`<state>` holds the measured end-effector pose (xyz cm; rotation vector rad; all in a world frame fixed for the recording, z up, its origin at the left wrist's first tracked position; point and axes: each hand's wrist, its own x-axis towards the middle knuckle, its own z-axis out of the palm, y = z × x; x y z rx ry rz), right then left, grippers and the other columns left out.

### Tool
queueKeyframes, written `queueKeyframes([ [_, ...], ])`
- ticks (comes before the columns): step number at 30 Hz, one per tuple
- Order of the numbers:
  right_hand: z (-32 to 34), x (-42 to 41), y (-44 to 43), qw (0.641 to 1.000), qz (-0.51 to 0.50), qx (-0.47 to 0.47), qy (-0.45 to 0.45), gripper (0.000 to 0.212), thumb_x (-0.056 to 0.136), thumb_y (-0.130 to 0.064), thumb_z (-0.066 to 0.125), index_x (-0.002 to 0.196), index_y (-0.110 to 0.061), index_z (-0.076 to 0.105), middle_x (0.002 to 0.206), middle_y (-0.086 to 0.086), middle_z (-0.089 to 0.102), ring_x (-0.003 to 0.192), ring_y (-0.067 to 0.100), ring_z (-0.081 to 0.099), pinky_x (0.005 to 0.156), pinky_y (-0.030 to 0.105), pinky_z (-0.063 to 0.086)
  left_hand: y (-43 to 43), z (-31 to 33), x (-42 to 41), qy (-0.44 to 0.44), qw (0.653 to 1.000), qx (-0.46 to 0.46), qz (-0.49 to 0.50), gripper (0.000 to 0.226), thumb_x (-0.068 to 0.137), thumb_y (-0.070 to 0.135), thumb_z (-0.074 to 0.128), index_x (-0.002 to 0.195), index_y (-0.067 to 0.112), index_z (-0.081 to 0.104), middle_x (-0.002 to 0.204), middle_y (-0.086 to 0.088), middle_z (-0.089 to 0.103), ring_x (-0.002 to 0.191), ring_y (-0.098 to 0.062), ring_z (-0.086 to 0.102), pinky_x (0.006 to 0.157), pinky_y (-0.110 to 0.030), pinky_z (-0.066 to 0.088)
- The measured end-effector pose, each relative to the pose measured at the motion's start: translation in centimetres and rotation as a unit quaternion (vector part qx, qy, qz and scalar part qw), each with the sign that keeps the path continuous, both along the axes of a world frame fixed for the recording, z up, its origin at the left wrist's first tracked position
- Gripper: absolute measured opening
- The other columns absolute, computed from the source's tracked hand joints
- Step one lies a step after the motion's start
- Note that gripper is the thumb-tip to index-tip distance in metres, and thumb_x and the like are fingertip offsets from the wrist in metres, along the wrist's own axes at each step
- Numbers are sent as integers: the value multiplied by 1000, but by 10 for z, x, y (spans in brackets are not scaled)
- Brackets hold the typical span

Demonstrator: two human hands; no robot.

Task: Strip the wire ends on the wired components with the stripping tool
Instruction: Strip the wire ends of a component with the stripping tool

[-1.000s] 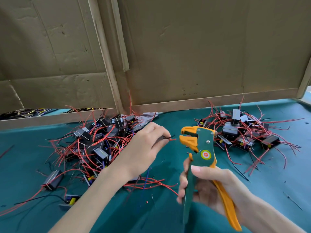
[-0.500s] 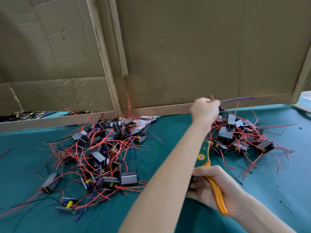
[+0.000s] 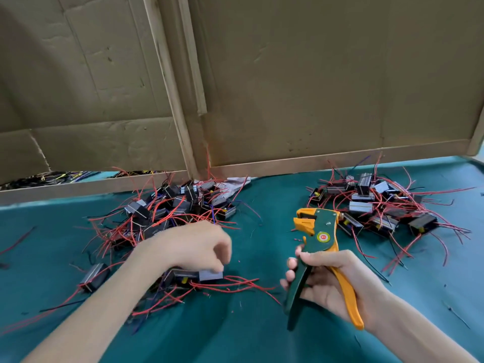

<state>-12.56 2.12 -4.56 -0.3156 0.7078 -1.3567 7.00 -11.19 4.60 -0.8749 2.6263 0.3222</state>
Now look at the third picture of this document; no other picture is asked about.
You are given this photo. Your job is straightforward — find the person's left forearm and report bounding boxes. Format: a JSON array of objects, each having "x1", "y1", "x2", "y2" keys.
[{"x1": 23, "y1": 249, "x2": 163, "y2": 363}]

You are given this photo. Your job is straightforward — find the thin wooden strip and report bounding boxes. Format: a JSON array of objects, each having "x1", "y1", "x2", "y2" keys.
[{"x1": 177, "y1": 0, "x2": 209, "y2": 116}]

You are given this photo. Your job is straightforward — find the creased brown cardboard panel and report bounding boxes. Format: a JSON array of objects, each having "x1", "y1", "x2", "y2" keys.
[{"x1": 0, "y1": 0, "x2": 189, "y2": 185}]

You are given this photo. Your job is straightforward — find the person's left hand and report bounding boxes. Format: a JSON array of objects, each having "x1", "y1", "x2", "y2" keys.
[{"x1": 138, "y1": 220, "x2": 233, "y2": 277}]

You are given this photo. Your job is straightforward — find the short wooden bottom rail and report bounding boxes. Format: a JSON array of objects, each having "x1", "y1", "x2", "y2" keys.
[{"x1": 0, "y1": 171, "x2": 190, "y2": 206}]

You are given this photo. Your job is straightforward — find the wooden corner post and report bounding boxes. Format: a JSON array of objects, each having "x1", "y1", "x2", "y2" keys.
[{"x1": 466, "y1": 105, "x2": 484, "y2": 156}]

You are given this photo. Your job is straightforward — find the person's right hand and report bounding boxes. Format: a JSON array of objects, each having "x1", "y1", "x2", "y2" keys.
[{"x1": 280, "y1": 248, "x2": 396, "y2": 331}]

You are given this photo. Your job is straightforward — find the wide wooden post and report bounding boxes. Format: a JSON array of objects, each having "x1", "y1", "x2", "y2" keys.
[{"x1": 144, "y1": 0, "x2": 201, "y2": 178}]

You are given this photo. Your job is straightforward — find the heap of black cables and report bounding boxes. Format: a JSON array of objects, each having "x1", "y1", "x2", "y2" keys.
[{"x1": 0, "y1": 170, "x2": 163, "y2": 191}]

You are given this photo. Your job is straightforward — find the orange green wire strippers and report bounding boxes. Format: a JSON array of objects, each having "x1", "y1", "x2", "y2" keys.
[{"x1": 285, "y1": 208, "x2": 365, "y2": 332}]

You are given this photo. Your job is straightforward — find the pile of wired transformers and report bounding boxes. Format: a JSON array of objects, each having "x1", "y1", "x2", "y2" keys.
[
  {"x1": 306, "y1": 151, "x2": 473, "y2": 277},
  {"x1": 0, "y1": 166, "x2": 281, "y2": 333}
]

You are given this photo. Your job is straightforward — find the person's right forearm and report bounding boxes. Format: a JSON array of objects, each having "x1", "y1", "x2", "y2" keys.
[{"x1": 371, "y1": 294, "x2": 479, "y2": 363}]

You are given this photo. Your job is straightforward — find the long wooden bottom rail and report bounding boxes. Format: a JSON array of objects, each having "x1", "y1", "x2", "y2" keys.
[{"x1": 212, "y1": 140, "x2": 471, "y2": 178}]

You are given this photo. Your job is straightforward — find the smooth brown cardboard panel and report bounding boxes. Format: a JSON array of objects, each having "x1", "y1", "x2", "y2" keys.
[{"x1": 193, "y1": 0, "x2": 484, "y2": 167}]

